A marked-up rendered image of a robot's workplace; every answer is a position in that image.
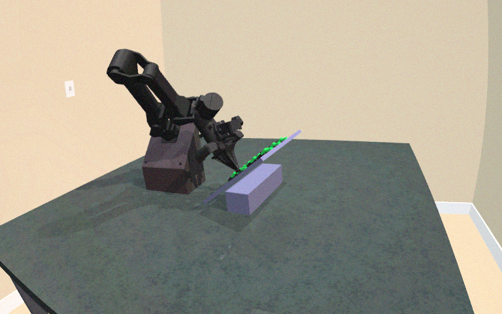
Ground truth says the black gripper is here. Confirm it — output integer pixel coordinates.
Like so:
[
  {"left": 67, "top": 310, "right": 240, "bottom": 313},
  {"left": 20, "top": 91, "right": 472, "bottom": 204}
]
[{"left": 195, "top": 120, "right": 244, "bottom": 171}]

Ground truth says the blue switch panel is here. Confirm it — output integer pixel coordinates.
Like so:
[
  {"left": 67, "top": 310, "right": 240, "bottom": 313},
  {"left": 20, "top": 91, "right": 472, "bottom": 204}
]
[{"left": 203, "top": 130, "right": 301, "bottom": 215}]

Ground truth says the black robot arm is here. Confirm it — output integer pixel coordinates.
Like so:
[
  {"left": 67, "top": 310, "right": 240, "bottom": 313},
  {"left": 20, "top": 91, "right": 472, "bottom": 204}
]
[{"left": 107, "top": 48, "right": 243, "bottom": 143}]

